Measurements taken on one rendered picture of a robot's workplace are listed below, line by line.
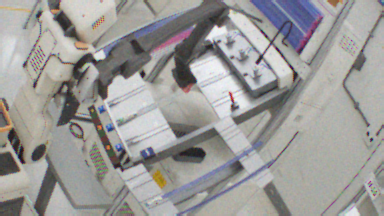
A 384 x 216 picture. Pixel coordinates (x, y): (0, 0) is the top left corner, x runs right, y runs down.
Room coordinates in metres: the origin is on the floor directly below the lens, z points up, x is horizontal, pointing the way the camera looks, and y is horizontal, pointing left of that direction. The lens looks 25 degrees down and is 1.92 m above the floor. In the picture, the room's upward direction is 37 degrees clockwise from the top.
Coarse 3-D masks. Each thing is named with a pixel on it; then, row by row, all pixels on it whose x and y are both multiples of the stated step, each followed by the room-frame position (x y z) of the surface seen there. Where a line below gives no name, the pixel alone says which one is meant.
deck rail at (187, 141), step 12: (276, 96) 2.17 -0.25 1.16; (252, 108) 2.09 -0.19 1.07; (264, 108) 2.15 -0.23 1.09; (240, 120) 2.08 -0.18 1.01; (204, 132) 1.98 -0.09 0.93; (216, 132) 2.03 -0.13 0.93; (168, 144) 1.91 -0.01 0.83; (180, 144) 1.93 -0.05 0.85; (192, 144) 1.97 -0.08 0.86; (168, 156) 1.92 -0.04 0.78
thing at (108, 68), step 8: (112, 56) 1.36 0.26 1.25; (96, 64) 1.32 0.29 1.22; (104, 64) 1.33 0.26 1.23; (112, 64) 1.35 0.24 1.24; (104, 72) 1.31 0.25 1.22; (112, 72) 1.34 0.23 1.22; (104, 80) 1.29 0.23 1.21; (112, 80) 1.34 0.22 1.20; (104, 88) 1.29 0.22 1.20; (104, 96) 1.31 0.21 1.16
